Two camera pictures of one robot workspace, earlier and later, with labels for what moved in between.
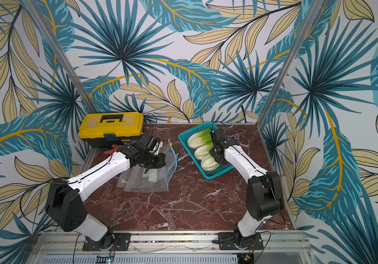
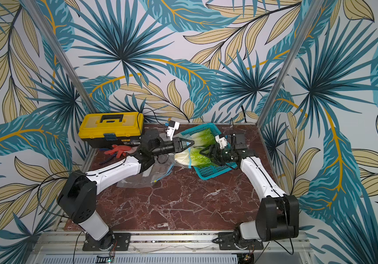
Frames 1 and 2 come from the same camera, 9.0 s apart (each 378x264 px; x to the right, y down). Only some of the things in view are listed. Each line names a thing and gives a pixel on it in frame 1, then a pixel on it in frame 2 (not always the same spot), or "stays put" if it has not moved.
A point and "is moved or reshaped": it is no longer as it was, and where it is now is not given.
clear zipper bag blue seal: x=134 y=179 is moved or reshaped
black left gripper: x=161 y=163 → x=178 y=146
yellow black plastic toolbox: x=108 y=130 stays put
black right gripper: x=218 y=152 stays put
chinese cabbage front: x=208 y=163 is moved or reshaped
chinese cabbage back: x=199 y=139 stays put
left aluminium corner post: x=61 y=54 stays put
